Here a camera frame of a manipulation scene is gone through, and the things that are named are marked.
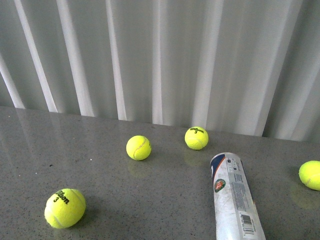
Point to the right side tennis ball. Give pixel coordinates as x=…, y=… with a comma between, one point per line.
x=309, y=174

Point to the wilson tennis ball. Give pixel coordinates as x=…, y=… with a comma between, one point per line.
x=65, y=208
x=196, y=138

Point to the middle plain tennis ball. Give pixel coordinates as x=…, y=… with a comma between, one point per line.
x=138, y=148

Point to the clear plastic tennis ball can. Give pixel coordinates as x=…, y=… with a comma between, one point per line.
x=236, y=215

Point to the near left Wilson tennis ball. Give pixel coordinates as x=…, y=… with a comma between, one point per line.
x=65, y=208

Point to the back Wilson tennis ball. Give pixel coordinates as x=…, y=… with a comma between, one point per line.
x=196, y=138

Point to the white pleated curtain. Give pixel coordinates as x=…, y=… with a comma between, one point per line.
x=247, y=67

